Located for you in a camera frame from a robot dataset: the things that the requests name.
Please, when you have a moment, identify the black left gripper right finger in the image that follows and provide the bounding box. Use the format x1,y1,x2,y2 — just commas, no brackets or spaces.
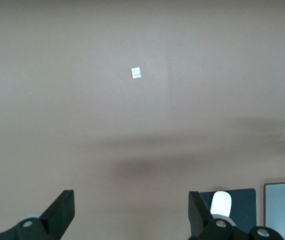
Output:
187,191,283,240

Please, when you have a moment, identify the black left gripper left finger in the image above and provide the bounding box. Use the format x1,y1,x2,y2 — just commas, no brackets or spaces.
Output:
0,189,75,240

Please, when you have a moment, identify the white computer mouse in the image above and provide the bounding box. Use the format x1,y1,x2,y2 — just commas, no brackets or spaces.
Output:
210,190,233,218

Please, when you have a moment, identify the black mouse pad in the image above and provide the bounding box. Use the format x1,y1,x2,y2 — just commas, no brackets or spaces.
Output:
197,187,257,228

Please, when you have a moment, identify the small square tape patch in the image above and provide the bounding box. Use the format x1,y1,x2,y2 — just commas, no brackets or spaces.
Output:
130,66,142,80

